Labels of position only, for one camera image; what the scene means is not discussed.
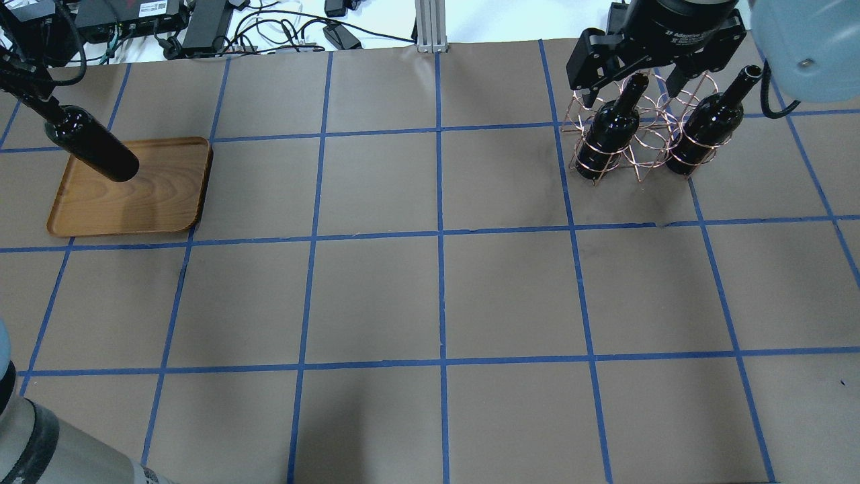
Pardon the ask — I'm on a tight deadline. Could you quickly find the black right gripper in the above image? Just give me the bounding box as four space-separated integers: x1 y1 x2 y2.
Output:
566 1 746 108

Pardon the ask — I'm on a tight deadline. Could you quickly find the small black power brick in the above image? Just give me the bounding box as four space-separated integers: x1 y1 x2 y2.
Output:
322 24 363 51

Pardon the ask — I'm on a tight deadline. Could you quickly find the dark wine bottle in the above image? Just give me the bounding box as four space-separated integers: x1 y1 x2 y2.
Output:
572 73 649 182
664 65 763 177
45 105 140 183

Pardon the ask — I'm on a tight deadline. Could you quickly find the black power adapter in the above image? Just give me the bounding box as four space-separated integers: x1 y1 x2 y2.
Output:
181 1 233 57

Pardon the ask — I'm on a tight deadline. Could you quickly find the aluminium frame post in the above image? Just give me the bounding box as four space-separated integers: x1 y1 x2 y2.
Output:
415 0 449 53

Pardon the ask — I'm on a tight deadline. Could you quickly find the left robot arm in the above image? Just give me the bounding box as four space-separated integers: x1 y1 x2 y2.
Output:
1 6 169 483

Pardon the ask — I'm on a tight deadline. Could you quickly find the copper wire bottle basket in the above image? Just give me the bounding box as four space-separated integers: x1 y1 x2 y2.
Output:
560 68 720 185

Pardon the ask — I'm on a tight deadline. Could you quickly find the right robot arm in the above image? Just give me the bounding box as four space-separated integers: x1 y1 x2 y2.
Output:
566 1 858 119

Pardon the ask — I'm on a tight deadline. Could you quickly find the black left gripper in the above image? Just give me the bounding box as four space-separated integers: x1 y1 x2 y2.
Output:
1 1 61 122

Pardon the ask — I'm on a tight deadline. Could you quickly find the wooden tray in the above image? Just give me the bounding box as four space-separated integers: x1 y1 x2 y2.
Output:
46 136 213 238

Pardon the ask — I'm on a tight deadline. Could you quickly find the black box device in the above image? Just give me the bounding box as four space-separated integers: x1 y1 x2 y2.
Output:
75 1 190 44

